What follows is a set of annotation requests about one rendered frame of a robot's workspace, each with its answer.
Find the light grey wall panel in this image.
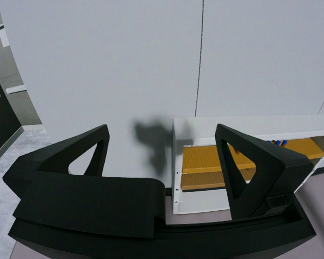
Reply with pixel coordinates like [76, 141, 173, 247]
[0, 0, 324, 196]

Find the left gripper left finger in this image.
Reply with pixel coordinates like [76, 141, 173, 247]
[12, 124, 110, 176]

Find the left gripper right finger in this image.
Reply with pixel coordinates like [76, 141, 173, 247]
[214, 123, 314, 220]

